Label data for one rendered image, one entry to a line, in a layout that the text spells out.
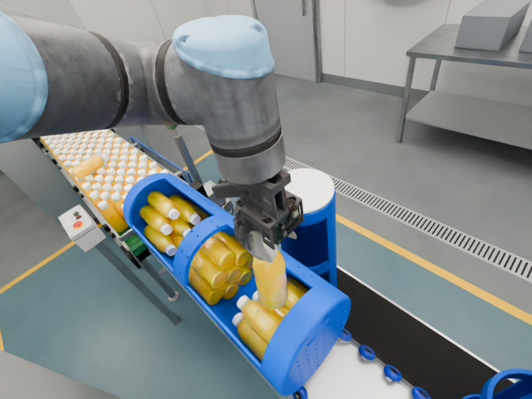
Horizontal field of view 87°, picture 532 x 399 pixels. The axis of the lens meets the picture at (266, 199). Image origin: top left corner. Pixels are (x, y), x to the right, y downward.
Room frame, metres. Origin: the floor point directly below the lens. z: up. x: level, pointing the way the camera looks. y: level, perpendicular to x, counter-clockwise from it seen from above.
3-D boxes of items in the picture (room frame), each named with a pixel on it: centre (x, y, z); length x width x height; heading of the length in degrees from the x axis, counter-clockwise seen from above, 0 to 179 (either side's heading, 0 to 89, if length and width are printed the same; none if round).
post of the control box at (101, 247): (0.97, 0.83, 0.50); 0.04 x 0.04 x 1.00; 35
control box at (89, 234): (0.97, 0.83, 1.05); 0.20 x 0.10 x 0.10; 35
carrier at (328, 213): (0.87, -0.16, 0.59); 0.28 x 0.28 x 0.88
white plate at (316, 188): (0.87, -0.16, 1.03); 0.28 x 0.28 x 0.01
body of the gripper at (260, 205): (0.30, 0.00, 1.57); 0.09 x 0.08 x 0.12; 35
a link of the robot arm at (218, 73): (0.31, 0.01, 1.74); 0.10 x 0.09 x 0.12; 64
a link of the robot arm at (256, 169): (0.31, 0.00, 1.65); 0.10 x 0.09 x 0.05; 125
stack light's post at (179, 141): (1.49, 0.40, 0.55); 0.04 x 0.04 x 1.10; 35
